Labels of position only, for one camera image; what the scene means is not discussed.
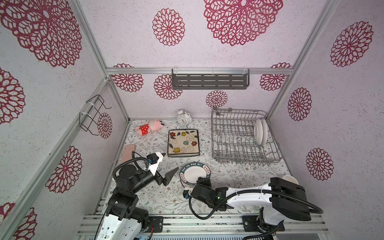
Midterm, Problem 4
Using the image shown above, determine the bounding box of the pink plush toy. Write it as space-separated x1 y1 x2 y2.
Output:
136 120 165 136

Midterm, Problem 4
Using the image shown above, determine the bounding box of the pink rectangular block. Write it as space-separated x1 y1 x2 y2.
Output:
121 145 136 164

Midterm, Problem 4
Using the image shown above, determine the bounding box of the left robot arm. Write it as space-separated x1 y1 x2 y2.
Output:
95 152 179 240

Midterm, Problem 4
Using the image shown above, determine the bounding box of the grey wall shelf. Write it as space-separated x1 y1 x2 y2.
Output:
171 69 250 90

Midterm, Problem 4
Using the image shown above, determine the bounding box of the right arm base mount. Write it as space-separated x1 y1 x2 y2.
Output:
242 207 287 233

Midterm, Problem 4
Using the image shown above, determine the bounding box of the white alarm clock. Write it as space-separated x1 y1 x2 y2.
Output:
177 109 192 127

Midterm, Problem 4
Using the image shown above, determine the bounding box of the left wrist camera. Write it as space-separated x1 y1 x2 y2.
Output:
146 153 162 176

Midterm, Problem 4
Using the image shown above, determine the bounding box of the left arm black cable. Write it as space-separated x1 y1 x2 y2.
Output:
112 150 151 181

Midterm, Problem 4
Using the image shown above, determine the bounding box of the white round plate three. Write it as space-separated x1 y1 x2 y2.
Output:
254 119 263 145

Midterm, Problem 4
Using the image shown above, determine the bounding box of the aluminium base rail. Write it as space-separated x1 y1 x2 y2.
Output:
77 212 329 236

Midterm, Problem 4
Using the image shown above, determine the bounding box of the black wire wall holder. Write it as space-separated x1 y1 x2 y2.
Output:
78 95 113 139

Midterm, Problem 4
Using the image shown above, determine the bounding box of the white ceramic mug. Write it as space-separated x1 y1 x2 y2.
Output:
283 175 299 185

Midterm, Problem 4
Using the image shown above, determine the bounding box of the white round plate four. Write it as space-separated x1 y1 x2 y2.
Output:
261 119 268 146

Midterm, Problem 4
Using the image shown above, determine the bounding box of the grey wire dish rack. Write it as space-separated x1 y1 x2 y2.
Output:
211 108 283 166

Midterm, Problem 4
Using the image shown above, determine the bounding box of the white round plate one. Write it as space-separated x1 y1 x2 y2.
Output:
182 183 197 192

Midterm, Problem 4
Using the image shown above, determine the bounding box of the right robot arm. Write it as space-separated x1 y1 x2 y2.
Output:
185 177 311 226

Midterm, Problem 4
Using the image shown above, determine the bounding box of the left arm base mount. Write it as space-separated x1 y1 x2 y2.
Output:
132 208 164 233

